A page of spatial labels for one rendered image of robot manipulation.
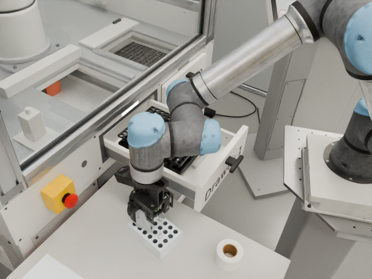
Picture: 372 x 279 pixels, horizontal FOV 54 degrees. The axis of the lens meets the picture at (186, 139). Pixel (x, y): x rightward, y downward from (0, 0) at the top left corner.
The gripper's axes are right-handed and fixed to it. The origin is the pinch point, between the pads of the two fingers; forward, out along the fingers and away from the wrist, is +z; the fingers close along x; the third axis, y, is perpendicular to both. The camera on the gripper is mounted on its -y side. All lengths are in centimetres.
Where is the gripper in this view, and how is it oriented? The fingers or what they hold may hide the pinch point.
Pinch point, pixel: (143, 219)
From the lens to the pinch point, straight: 99.8
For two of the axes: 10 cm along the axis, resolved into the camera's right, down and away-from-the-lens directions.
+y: 7.5, 4.7, -4.6
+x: 6.6, -4.8, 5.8
